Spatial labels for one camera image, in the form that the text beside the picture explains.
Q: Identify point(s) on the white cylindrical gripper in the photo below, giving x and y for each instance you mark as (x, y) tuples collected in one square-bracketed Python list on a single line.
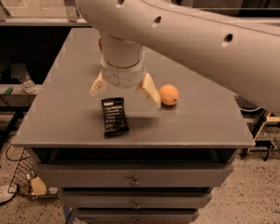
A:
[(122, 76)]

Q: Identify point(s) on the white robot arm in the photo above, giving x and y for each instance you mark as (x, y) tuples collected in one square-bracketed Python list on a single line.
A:
[(241, 56)]

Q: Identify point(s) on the black rxbar chocolate wrapper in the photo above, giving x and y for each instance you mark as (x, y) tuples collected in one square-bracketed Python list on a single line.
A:
[(114, 116)]

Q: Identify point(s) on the orange fruit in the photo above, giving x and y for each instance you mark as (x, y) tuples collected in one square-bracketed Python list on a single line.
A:
[(169, 94)]

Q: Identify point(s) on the grey drawer cabinet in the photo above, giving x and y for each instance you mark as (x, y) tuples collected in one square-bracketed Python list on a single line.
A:
[(65, 125)]

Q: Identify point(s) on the clear plastic bottle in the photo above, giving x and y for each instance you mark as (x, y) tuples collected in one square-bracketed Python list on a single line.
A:
[(27, 84)]

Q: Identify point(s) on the top grey drawer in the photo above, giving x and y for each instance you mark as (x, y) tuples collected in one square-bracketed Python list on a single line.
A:
[(136, 175)]

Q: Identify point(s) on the grey drawer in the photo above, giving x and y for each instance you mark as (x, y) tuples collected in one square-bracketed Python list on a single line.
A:
[(141, 216), (136, 175), (137, 199)]

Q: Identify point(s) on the black table leg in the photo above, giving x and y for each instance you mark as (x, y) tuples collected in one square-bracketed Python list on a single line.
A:
[(4, 135)]

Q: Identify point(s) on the middle grey drawer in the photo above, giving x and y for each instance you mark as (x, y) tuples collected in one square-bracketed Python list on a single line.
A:
[(137, 199)]

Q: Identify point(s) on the yellow sponge in basket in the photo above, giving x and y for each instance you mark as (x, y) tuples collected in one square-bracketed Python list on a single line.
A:
[(38, 186)]

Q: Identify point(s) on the bottom grey drawer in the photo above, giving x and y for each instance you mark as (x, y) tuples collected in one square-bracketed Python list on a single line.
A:
[(141, 216)]

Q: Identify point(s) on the white crumpled cloth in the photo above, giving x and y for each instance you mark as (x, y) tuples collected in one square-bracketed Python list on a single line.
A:
[(7, 192)]

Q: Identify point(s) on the wire mesh basket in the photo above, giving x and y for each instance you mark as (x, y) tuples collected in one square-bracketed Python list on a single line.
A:
[(23, 175)]

